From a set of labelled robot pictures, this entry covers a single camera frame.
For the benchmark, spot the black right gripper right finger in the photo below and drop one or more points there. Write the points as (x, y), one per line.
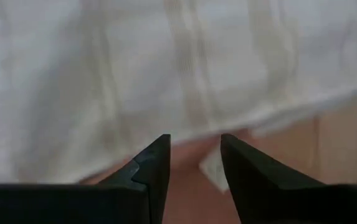
(290, 205)

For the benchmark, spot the white towel fine beige checks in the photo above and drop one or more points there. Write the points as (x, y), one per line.
(134, 62)

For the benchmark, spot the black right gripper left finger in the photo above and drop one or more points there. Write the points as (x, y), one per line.
(72, 205)

